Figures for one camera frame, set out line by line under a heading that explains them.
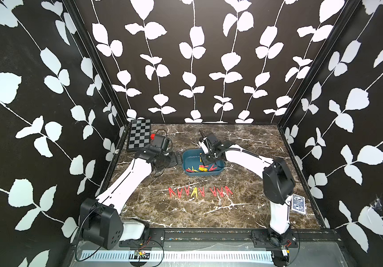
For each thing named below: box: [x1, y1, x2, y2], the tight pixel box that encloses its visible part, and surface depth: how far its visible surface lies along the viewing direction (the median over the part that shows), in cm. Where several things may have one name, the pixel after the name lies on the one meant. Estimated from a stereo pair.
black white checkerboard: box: [128, 119, 151, 150], surface depth 116 cm
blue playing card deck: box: [291, 193, 306, 215], surface depth 85 cm
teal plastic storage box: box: [182, 149, 226, 177], surface depth 97 cm
